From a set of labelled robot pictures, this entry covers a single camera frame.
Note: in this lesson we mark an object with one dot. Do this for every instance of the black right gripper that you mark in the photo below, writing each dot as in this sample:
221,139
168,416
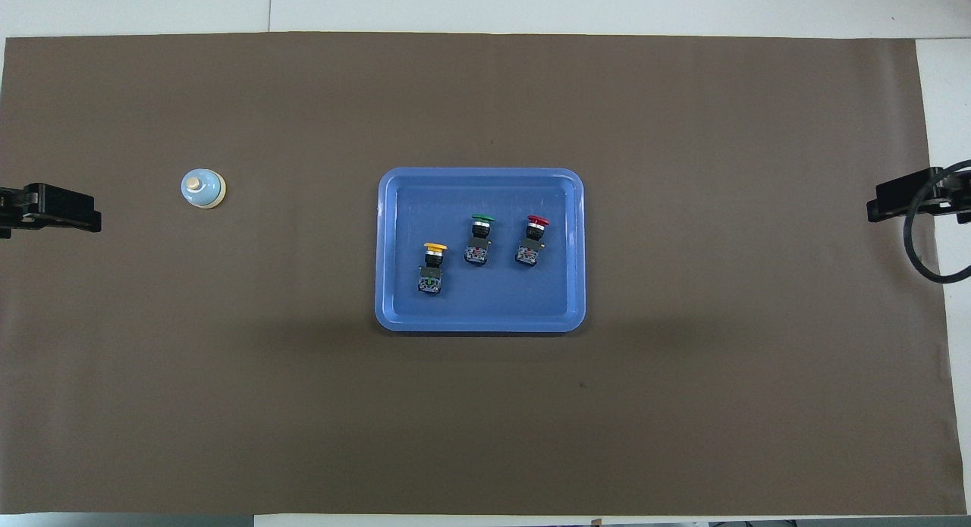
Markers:
962,201

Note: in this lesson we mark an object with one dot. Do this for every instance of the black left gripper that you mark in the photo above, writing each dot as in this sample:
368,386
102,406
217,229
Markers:
14,208

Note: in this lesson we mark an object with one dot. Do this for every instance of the yellow push button switch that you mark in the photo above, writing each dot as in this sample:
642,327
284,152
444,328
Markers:
432,269

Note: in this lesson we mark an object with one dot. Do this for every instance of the red push button switch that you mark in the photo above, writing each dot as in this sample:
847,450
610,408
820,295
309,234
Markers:
529,246

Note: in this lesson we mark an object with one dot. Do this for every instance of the green push button switch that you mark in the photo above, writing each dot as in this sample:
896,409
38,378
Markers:
478,246

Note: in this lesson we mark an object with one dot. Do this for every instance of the blue plastic tray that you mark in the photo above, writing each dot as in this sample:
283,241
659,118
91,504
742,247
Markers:
561,299

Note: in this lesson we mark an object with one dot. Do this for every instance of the brown paper table mat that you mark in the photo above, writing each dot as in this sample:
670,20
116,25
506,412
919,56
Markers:
485,421

